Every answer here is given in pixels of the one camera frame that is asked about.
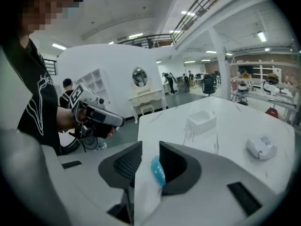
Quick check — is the red vacuum cleaner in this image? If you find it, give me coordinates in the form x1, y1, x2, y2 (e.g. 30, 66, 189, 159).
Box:
265, 106, 280, 119

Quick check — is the white marble square table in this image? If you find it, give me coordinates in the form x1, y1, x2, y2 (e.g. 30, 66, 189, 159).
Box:
134, 96, 296, 226

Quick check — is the black office chair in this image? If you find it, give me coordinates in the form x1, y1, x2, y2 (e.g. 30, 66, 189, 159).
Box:
201, 73, 217, 97

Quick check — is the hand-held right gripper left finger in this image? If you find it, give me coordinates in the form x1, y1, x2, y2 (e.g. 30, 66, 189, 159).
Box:
42, 140, 143, 226

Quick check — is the person's left forearm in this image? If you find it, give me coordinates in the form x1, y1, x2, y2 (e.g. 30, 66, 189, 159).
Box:
56, 106, 76, 133

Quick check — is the cream dressing table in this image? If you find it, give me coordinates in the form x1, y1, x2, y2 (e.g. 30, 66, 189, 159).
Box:
128, 66, 168, 125

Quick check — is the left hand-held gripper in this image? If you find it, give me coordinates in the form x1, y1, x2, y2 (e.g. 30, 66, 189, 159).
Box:
69, 83, 126, 154

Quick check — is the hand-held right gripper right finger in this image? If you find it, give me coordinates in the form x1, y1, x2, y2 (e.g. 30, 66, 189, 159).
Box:
159, 140, 285, 226

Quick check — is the person's left hand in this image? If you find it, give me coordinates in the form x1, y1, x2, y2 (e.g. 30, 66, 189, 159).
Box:
75, 107, 88, 125

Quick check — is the white shelf unit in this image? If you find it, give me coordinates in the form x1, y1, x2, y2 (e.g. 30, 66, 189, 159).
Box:
229, 60, 301, 125

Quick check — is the blue packet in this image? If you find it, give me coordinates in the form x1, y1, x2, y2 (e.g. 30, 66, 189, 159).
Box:
150, 155, 166, 195

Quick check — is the person's black printed t-shirt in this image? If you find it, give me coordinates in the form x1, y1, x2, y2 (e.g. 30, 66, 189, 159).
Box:
2, 35, 62, 155

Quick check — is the cream stool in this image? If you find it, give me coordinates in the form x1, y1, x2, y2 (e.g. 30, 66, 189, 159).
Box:
140, 104, 155, 115

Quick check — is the person's head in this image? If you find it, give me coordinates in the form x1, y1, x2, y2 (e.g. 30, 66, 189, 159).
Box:
17, 0, 82, 36

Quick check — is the white cubby shelf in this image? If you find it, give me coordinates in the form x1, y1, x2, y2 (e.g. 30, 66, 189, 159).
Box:
76, 68, 109, 101

